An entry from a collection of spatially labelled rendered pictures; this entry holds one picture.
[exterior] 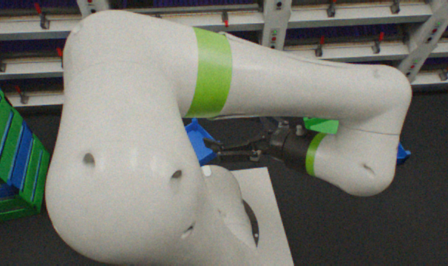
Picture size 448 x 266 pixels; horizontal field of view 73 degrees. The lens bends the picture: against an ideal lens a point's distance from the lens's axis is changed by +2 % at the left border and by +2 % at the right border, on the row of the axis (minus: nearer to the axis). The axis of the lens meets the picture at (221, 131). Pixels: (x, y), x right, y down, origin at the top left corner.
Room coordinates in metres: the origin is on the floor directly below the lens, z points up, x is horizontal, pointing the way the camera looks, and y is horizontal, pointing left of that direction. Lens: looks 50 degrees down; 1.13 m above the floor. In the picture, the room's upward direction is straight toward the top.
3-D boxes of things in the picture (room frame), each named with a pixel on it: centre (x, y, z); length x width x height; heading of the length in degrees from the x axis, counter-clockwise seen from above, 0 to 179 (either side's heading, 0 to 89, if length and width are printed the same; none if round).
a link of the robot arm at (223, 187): (0.31, 0.02, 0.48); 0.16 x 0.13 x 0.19; 14
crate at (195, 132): (0.79, 0.18, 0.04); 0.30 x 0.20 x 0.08; 129
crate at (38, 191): (0.64, 0.85, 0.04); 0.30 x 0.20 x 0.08; 13
